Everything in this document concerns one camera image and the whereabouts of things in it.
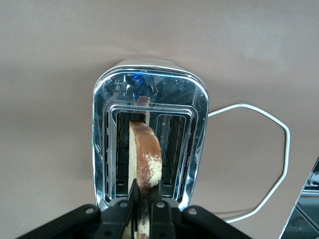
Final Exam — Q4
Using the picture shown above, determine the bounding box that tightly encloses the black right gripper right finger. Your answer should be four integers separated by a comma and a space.
149, 184, 252, 239

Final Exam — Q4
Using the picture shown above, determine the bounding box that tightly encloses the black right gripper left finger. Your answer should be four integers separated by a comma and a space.
14, 179, 140, 239

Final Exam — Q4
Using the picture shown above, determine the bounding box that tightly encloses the brown bread slice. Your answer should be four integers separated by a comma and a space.
128, 119, 162, 239

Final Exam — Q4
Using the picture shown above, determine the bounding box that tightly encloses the cream and chrome toaster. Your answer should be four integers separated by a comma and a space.
91, 58, 209, 212

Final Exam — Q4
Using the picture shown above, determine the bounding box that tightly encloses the aluminium table edge rail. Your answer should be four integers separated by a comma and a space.
278, 155, 319, 239

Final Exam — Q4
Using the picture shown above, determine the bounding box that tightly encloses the white toaster power cord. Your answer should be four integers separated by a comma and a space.
206, 103, 291, 224

